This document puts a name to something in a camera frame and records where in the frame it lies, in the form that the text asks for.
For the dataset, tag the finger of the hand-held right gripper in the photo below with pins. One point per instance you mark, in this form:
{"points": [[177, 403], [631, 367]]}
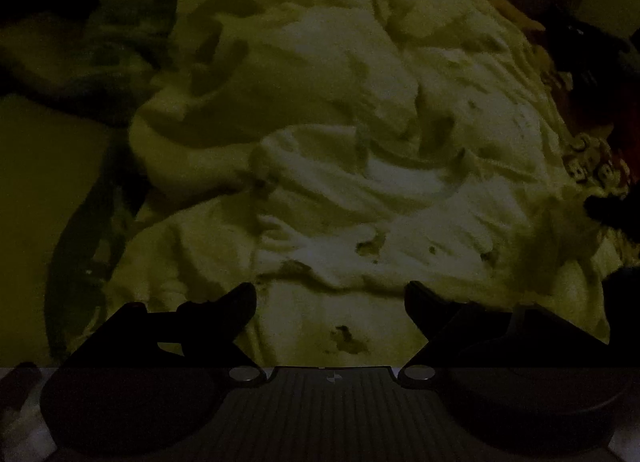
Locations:
{"points": [[615, 214]]}

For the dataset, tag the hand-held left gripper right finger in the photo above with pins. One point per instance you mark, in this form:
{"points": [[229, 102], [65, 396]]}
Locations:
{"points": [[417, 299]]}

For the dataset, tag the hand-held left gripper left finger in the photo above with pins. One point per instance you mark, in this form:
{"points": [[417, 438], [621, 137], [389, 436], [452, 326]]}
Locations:
{"points": [[242, 302]]}

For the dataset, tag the white animal print baby garment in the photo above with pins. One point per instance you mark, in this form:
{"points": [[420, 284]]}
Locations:
{"points": [[380, 202]]}

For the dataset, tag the monkey print blanket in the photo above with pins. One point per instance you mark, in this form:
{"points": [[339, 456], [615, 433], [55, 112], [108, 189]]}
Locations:
{"points": [[597, 162]]}

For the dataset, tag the dark bag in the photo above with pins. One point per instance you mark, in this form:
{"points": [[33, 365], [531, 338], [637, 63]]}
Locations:
{"points": [[585, 37]]}

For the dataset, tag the yellow soft toy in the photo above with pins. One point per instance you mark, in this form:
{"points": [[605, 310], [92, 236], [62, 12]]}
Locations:
{"points": [[520, 17]]}

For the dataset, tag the large plain pillow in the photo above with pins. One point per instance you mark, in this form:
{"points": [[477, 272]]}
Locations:
{"points": [[35, 222]]}

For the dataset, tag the pale leaf pattern quilt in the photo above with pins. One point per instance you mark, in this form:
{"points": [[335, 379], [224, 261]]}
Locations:
{"points": [[325, 67]]}

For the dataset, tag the green patterned cloth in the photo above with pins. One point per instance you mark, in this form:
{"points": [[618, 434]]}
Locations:
{"points": [[130, 22]]}

